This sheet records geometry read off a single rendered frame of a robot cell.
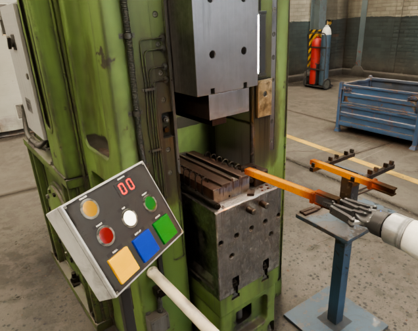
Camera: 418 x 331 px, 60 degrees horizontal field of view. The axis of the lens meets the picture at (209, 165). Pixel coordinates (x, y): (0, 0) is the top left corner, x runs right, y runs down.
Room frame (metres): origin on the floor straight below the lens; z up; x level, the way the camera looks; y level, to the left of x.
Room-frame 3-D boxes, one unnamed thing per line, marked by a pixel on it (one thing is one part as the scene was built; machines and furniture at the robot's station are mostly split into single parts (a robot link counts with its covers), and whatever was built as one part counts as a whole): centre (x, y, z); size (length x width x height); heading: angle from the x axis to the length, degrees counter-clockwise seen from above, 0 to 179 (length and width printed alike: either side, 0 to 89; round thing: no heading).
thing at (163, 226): (0.99, 0.15, 1.01); 0.07 x 0.05 x 0.07; 151
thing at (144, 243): (0.90, 0.20, 1.01); 0.07 x 0.05 x 0.07; 151
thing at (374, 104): (4.84, -2.53, 0.36); 1.20 x 0.80 x 0.72; 35
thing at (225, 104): (1.53, 0.03, 1.32); 0.42 x 0.20 x 0.10; 36
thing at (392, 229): (0.83, -0.51, 1.06); 0.09 x 0.06 x 0.09; 126
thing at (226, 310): (1.57, -0.01, 0.23); 0.55 x 0.37 x 0.47; 36
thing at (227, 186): (1.53, 0.03, 0.96); 0.42 x 0.20 x 0.09; 36
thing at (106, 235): (0.84, 0.29, 1.09); 0.05 x 0.03 x 0.04; 126
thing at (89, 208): (0.86, 0.33, 1.16); 0.05 x 0.03 x 0.04; 126
